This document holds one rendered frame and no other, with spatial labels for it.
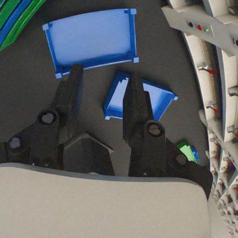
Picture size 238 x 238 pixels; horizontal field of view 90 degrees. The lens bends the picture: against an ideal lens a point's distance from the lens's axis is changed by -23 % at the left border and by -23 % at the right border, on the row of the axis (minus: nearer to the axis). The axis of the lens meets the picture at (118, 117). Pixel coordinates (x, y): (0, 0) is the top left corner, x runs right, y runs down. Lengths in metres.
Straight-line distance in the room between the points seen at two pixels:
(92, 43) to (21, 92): 0.36
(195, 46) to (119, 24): 0.30
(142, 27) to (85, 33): 0.22
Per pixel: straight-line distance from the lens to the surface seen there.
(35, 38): 0.61
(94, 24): 0.58
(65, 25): 0.58
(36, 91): 0.69
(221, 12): 0.43
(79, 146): 0.81
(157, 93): 0.78
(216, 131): 0.98
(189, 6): 0.55
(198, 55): 0.67
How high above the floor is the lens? 0.58
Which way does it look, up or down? 47 degrees down
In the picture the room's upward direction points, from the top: 160 degrees clockwise
